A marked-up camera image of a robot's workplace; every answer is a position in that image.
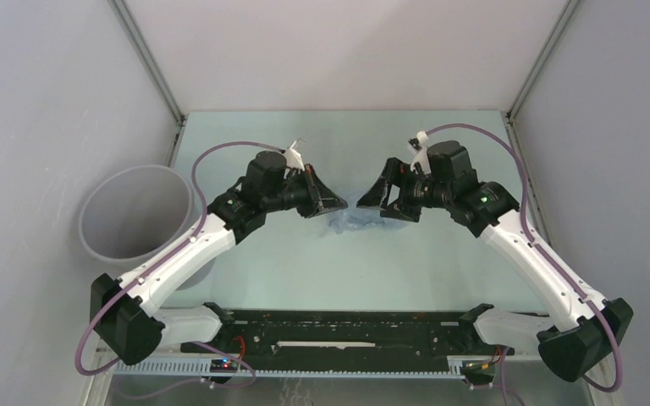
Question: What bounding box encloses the light blue plastic trash bag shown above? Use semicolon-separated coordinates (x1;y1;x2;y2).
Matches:
317;192;410;238

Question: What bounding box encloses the left corner aluminium post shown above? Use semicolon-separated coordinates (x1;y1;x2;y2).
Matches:
107;0;185;126

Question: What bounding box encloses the right controller board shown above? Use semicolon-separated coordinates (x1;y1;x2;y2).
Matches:
460;361;497;387

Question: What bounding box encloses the right corner aluminium post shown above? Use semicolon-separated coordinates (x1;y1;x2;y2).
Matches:
508;0;584;119

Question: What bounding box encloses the left controller board with leds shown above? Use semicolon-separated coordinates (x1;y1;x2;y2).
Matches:
209;359;240;374

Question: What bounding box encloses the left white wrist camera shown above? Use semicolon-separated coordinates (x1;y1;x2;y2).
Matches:
282;138;306;171

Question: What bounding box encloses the corner aluminium post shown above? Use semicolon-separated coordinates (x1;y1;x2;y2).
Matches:
508;0;584;119
107;0;185;126

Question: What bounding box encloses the grey cylindrical trash bin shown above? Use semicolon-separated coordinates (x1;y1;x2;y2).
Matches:
75;164;198;279

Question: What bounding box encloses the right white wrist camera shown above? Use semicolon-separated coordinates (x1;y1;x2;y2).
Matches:
407;131;431;176

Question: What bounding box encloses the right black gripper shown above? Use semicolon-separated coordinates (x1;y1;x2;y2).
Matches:
356;157;452;223

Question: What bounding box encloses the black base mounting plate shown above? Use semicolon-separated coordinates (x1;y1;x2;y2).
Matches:
205;302;497;376

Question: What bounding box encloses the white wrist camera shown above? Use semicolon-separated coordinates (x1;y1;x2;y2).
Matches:
407;131;431;176
282;138;306;171

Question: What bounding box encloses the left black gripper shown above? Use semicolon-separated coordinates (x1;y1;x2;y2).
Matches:
263;164;348;219

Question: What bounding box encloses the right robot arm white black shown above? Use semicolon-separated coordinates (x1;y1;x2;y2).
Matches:
356;140;633;382

